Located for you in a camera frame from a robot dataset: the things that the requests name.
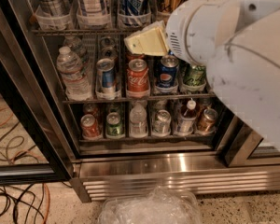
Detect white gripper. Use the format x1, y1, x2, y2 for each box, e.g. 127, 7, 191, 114
124, 0, 233, 65

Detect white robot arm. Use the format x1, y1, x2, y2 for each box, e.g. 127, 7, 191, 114
124, 0, 280, 151

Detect blue pepsi can front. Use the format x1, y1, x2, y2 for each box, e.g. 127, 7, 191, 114
157, 55, 179, 88

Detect blue can top shelf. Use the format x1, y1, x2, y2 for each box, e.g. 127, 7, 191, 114
119, 0, 148, 26

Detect red cola can front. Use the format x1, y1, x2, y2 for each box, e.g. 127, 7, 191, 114
127, 59, 148, 92

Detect green can front middle shelf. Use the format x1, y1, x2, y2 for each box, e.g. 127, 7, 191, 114
183, 64, 206, 86

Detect green can shelf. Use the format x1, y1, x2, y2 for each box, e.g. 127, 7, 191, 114
183, 64, 206, 86
106, 112, 123, 138

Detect blue silver can front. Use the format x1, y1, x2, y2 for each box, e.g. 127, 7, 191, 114
96, 58, 116, 94

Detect white striped can top shelf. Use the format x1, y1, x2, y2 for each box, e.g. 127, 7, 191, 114
75, 0, 111, 19

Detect water bottle bottom shelf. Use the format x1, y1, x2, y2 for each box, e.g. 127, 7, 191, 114
129, 105, 147, 138

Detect water bottle shelf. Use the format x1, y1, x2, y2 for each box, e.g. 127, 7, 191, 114
63, 35, 89, 63
129, 105, 147, 138
56, 46, 92, 101

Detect rear water bottle middle shelf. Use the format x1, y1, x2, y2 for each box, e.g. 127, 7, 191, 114
63, 35, 89, 63

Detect stainless steel fridge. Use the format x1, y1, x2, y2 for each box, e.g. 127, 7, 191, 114
0, 0, 280, 203

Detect front water bottle middle shelf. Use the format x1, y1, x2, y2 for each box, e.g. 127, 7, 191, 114
56, 46, 92, 101

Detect silver can bottom shelf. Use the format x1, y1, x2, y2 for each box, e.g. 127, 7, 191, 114
153, 109, 171, 135

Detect orange juice bottle bottom shelf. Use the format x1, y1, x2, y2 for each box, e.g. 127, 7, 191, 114
176, 100, 197, 133

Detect green can bottom shelf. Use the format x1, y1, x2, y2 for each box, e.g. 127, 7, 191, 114
106, 112, 123, 138

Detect gold can bottom shelf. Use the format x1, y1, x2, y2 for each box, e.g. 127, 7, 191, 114
196, 108, 218, 133

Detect red can bottom shelf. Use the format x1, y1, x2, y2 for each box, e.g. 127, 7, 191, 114
80, 114, 101, 139

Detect left fridge glass door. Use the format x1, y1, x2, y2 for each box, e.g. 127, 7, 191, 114
0, 0, 74, 185

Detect clear plastic bag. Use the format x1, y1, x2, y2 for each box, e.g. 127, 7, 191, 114
97, 186, 203, 224

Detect black cables on floor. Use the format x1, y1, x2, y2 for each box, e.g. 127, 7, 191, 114
0, 119, 46, 224

